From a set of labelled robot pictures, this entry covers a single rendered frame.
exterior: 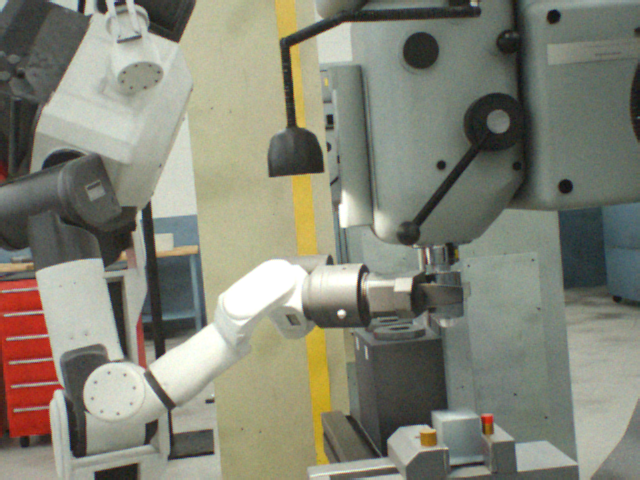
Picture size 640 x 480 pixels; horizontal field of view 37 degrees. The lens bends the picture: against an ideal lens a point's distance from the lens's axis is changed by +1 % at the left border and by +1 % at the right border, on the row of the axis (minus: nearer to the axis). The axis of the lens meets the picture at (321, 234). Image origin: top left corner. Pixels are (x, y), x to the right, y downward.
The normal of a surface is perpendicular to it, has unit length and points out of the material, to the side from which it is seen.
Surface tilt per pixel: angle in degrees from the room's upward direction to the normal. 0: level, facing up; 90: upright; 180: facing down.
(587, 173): 90
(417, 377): 90
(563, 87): 90
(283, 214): 90
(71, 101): 58
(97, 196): 79
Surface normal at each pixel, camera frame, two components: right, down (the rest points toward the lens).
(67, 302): 0.07, -0.13
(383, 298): -0.30, 0.07
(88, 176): 0.92, -0.26
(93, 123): 0.29, -0.51
